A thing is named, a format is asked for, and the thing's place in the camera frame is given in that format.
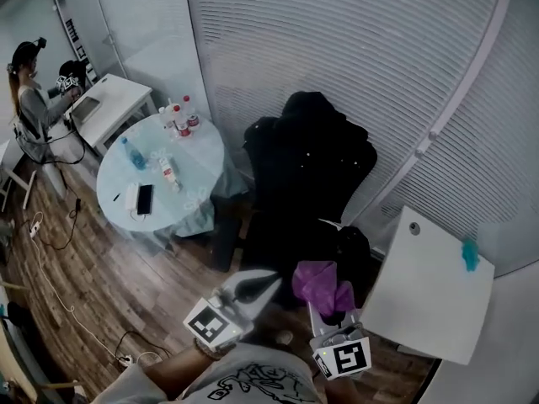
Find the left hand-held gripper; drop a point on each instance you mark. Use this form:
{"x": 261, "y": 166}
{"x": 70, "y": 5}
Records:
{"x": 208, "y": 324}

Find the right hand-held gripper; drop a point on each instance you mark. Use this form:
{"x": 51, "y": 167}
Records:
{"x": 347, "y": 358}

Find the purple cloth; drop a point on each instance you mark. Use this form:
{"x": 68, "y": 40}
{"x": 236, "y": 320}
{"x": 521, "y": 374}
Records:
{"x": 324, "y": 288}

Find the person's left forearm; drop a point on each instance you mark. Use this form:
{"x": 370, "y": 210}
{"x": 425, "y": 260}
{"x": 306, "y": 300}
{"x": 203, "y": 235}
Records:
{"x": 185, "y": 373}

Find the person's right forearm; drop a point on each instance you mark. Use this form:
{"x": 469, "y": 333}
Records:
{"x": 339, "y": 391}

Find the teal cloth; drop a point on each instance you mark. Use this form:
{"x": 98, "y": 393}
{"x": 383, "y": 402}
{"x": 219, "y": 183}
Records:
{"x": 471, "y": 256}

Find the person's right white shoe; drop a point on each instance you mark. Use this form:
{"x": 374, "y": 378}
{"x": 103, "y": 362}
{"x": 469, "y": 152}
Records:
{"x": 284, "y": 337}

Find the black office chair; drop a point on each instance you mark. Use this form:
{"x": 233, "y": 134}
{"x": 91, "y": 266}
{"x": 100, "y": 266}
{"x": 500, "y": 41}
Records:
{"x": 295, "y": 225}

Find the small black bag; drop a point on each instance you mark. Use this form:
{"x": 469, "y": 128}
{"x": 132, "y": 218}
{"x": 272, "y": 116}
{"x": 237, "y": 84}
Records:
{"x": 353, "y": 244}

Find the person's white printed shirt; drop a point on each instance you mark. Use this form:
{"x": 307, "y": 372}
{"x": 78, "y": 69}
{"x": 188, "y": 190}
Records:
{"x": 236, "y": 381}

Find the white desk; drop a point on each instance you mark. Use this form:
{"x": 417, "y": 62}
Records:
{"x": 425, "y": 297}
{"x": 122, "y": 99}

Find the grey desk grommet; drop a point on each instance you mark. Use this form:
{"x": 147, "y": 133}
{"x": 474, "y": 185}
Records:
{"x": 415, "y": 228}

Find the black smartphone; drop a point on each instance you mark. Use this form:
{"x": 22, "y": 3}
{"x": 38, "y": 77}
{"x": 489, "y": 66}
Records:
{"x": 145, "y": 200}

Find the white packet with red label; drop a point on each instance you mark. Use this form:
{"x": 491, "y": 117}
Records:
{"x": 169, "y": 175}

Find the white power strip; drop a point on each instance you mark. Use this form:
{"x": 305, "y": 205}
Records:
{"x": 34, "y": 228}
{"x": 126, "y": 359}

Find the white power bank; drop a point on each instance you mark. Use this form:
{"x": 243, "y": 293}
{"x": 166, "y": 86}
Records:
{"x": 131, "y": 196}

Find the black jacket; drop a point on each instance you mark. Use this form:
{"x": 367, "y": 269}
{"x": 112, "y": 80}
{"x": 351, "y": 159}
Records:
{"x": 311, "y": 141}

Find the black pen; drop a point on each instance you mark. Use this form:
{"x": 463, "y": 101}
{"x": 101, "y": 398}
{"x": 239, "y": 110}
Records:
{"x": 116, "y": 197}

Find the blue water bottle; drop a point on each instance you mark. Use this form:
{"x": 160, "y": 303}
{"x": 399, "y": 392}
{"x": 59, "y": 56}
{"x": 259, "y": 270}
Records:
{"x": 135, "y": 156}

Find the red cap plastic bottle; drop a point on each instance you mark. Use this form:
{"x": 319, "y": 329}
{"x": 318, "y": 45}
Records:
{"x": 191, "y": 118}
{"x": 182, "y": 124}

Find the black round stool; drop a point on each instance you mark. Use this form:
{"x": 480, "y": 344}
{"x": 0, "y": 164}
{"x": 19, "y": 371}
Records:
{"x": 19, "y": 315}

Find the light wooden table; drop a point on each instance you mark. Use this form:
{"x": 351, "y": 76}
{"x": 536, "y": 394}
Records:
{"x": 25, "y": 352}

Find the white slatted blinds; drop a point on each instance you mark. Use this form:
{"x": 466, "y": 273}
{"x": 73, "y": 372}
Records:
{"x": 358, "y": 57}

